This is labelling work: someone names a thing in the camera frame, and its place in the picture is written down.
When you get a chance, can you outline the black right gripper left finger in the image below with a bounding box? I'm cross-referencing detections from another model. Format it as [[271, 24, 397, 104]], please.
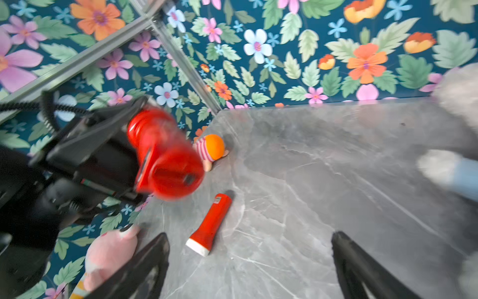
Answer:
[[86, 232, 170, 299]]

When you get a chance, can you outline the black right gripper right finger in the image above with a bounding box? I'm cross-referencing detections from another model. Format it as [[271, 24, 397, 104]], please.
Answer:
[[331, 231, 419, 299]]

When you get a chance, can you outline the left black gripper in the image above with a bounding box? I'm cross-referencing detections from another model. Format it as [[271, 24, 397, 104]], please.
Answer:
[[1, 96, 148, 232]]

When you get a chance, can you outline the red flashlight white rim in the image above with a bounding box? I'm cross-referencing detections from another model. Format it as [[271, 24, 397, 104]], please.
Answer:
[[185, 193, 232, 257]]

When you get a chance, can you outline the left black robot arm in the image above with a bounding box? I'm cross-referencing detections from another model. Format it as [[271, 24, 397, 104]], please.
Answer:
[[1, 93, 148, 299]]

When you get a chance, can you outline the pink pig plush striped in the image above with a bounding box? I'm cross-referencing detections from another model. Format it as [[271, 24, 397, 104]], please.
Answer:
[[70, 224, 141, 299]]

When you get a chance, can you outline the black-haired striped plush doll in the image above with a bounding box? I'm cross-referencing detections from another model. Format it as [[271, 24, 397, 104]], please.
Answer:
[[193, 135, 229, 172]]

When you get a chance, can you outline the white bunny plush blue shirt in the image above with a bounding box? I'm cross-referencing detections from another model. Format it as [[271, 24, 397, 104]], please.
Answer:
[[417, 63, 478, 299]]

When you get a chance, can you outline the aluminium frame corner post left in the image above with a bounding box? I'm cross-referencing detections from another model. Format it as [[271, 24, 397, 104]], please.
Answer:
[[128, 0, 223, 115]]

